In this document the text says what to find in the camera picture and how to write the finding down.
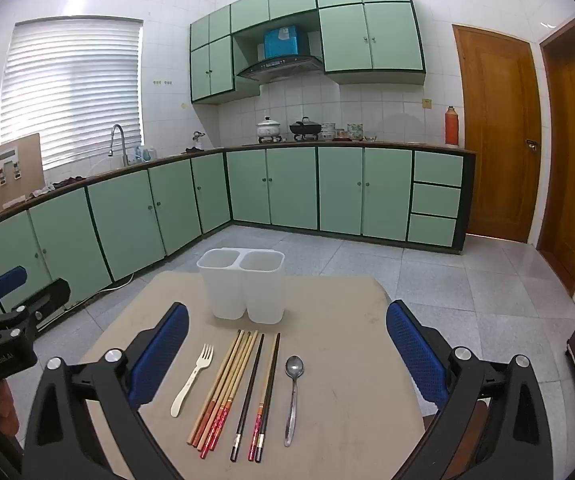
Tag green lower kitchen cabinets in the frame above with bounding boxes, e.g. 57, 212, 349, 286
0, 142, 477, 321

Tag wooden door with handle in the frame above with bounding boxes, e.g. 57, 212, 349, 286
451, 24, 542, 244

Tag blue box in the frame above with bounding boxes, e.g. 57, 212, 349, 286
263, 25, 304, 59

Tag person's left hand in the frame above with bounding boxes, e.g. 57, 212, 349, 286
0, 380, 19, 442

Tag metal kitchen faucet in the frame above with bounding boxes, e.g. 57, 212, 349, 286
108, 124, 130, 167

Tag white two-compartment utensil holder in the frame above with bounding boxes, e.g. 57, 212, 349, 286
196, 247, 286, 324

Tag plain wooden door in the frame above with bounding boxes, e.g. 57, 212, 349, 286
537, 17, 575, 297

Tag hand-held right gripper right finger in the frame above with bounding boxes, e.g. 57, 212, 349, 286
386, 300, 554, 480

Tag white lidded pot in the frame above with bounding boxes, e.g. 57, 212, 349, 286
256, 116, 282, 142

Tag red thermos flask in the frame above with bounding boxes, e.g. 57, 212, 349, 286
445, 106, 459, 147

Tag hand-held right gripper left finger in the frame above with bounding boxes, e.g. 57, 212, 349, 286
21, 302, 190, 480

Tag black chopstick red patterned end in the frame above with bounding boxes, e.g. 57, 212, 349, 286
248, 333, 279, 462

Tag cream plastic fork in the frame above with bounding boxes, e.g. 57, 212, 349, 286
171, 344, 214, 418

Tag white window blinds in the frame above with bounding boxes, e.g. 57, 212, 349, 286
0, 17, 144, 170

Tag black wok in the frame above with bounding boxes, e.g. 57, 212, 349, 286
289, 117, 323, 141

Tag metal spoon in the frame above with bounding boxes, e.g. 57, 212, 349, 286
284, 355, 305, 447

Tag white cable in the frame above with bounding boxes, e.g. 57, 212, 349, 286
70, 272, 135, 309

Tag black range hood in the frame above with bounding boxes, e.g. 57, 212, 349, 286
237, 55, 324, 84

